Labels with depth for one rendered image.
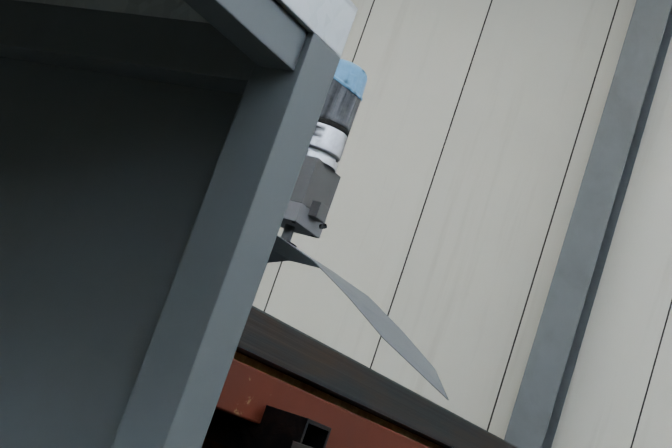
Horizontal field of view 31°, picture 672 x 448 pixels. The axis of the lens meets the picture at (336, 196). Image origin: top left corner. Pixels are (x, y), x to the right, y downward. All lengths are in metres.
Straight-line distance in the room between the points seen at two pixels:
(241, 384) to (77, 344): 0.29
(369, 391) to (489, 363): 7.63
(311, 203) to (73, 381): 0.96
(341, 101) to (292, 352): 0.70
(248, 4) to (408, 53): 9.20
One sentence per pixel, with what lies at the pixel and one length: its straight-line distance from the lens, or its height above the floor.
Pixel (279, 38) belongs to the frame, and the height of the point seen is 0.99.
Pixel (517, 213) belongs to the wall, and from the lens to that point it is 9.25.
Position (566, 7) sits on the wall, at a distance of 9.85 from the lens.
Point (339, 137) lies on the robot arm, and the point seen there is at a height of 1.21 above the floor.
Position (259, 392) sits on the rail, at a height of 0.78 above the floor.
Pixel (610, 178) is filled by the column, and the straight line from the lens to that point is 8.83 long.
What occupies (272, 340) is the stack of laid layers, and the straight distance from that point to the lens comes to 1.19.
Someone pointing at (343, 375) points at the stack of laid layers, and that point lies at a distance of 1.32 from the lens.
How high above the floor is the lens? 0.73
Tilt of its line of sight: 12 degrees up
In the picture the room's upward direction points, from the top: 19 degrees clockwise
